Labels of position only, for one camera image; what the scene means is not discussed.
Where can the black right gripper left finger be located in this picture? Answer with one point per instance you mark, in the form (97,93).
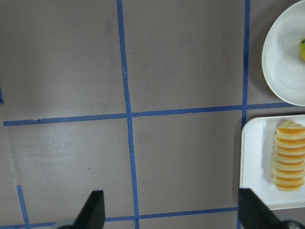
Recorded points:
(91,216)

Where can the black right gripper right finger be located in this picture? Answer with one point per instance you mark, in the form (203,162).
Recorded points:
(254,214)

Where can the striped bread loaf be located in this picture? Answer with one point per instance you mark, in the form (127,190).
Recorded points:
(288,156)

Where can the cream plate under lemon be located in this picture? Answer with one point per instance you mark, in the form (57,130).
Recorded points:
(282,65)

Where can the cream rectangular tray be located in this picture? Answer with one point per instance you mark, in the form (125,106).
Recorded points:
(255,163)

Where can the yellow lemon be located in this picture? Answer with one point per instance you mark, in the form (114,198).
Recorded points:
(302,48)

